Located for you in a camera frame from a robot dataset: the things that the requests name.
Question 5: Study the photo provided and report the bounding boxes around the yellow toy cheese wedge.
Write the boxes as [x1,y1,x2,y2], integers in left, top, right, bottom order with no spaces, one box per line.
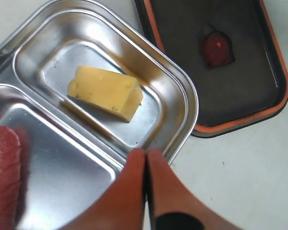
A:
[68,65,144,123]

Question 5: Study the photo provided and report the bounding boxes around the stainless steel lunch box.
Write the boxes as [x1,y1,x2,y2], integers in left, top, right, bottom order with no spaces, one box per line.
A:
[0,0,198,230]

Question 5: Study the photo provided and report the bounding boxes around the red toy sausage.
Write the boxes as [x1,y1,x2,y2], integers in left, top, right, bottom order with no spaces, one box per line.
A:
[0,126,21,230]

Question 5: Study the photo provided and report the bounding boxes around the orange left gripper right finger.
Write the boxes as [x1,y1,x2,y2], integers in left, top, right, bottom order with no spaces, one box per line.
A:
[146,149,240,230]

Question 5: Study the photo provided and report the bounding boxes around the dark transparent lunch box lid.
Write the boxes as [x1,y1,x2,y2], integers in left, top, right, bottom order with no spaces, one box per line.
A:
[135,0,288,138]

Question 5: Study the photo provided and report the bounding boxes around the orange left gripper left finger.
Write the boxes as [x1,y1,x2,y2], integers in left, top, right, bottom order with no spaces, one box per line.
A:
[62,149,145,230]

